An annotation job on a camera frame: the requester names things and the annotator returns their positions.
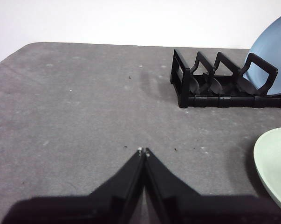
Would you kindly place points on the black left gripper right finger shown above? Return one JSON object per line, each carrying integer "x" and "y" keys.
{"x": 200, "y": 210}

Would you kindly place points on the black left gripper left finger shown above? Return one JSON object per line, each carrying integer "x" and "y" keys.
{"x": 84, "y": 210}

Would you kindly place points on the black plate rack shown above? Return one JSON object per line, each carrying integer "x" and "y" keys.
{"x": 200, "y": 101}

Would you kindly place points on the blue plate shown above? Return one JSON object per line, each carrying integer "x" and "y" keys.
{"x": 277, "y": 46}

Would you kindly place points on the green plate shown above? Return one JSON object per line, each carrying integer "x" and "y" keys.
{"x": 275, "y": 158}

